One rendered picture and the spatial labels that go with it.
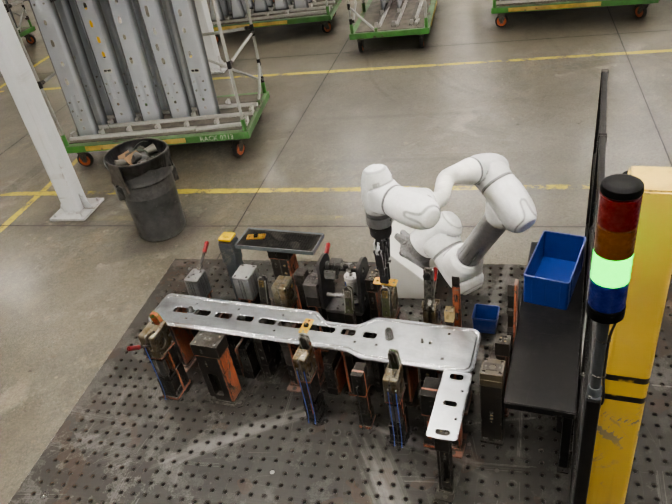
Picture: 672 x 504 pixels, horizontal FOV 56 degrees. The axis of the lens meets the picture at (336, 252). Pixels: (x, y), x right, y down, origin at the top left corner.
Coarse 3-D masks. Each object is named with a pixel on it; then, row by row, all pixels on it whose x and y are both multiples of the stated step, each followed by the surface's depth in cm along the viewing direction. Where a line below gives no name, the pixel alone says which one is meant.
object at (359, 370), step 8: (360, 368) 230; (352, 376) 228; (360, 376) 227; (368, 376) 235; (352, 384) 231; (360, 384) 230; (368, 384) 236; (360, 392) 232; (368, 392) 239; (360, 400) 236; (368, 400) 239; (360, 408) 237; (368, 408) 240; (360, 416) 242; (368, 416) 240; (360, 424) 244; (368, 424) 243
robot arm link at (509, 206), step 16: (512, 176) 231; (496, 192) 229; (512, 192) 227; (496, 208) 230; (512, 208) 226; (528, 208) 226; (480, 224) 249; (496, 224) 236; (512, 224) 228; (528, 224) 229; (480, 240) 254; (496, 240) 253; (448, 256) 280; (464, 256) 270; (480, 256) 265; (448, 272) 282; (464, 272) 275; (480, 272) 281; (464, 288) 280
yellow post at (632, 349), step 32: (640, 224) 122; (640, 256) 126; (640, 288) 130; (640, 320) 135; (640, 352) 140; (608, 384) 148; (640, 384) 145; (608, 416) 154; (640, 416) 151; (608, 448) 161; (608, 480) 168
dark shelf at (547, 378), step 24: (576, 288) 243; (528, 312) 236; (552, 312) 234; (576, 312) 232; (528, 336) 226; (552, 336) 224; (576, 336) 223; (528, 360) 217; (552, 360) 215; (576, 360) 214; (528, 384) 208; (552, 384) 207; (576, 384) 206; (528, 408) 202; (552, 408) 199; (576, 408) 198
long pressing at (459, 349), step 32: (192, 320) 265; (224, 320) 262; (256, 320) 259; (288, 320) 256; (320, 320) 253; (384, 320) 248; (352, 352) 237; (384, 352) 234; (416, 352) 231; (448, 352) 229
